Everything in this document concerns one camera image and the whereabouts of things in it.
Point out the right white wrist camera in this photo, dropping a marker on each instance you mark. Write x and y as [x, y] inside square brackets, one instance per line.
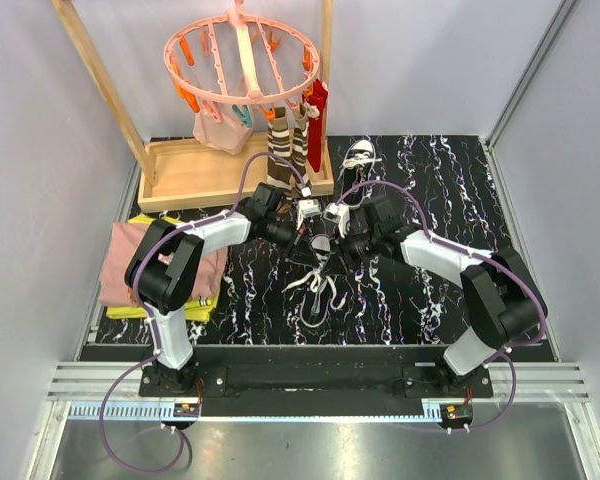
[339, 215]

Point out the black marble pattern mat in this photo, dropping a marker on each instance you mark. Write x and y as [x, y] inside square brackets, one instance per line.
[386, 303]

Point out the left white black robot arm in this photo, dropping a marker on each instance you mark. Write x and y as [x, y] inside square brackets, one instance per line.
[163, 270]

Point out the pink round clip hanger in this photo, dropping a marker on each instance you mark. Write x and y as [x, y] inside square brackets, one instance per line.
[179, 57]

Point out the right brown striped sock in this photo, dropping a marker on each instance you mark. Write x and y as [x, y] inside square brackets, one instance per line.
[300, 143]

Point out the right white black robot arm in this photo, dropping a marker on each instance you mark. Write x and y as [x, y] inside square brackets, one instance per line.
[502, 301]

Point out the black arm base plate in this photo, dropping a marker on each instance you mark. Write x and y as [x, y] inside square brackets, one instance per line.
[316, 382]

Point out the left brown striped sock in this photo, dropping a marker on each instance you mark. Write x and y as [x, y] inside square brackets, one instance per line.
[278, 142]

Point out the grey slotted cable duct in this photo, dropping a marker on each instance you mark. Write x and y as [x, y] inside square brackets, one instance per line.
[128, 411]

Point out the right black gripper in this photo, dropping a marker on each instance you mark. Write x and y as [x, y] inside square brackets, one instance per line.
[344, 258]

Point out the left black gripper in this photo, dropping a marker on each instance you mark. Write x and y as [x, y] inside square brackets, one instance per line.
[299, 250]

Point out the pink hanging garment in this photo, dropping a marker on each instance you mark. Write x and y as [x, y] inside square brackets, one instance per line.
[229, 136]

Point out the wooden drying rack stand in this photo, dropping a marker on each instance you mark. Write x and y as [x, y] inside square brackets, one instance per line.
[177, 171]

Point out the yellow-green folded garment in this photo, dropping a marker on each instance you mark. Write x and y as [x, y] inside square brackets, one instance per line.
[196, 313]

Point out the white shoelace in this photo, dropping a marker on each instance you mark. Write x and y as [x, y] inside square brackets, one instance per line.
[316, 281]

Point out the red hanging cloth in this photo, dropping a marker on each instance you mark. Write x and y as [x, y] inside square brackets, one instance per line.
[316, 102]

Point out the pink folded t-shirt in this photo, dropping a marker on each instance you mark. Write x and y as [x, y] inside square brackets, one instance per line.
[125, 240]

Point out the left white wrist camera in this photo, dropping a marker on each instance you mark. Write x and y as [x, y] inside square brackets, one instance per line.
[307, 207]

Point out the black white sneaker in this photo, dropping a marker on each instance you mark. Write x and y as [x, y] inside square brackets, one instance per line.
[315, 313]
[357, 164]

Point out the brown striped sock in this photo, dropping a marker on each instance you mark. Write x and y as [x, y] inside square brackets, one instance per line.
[300, 143]
[278, 142]

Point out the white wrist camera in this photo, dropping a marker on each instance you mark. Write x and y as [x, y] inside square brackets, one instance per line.
[339, 215]
[307, 207]

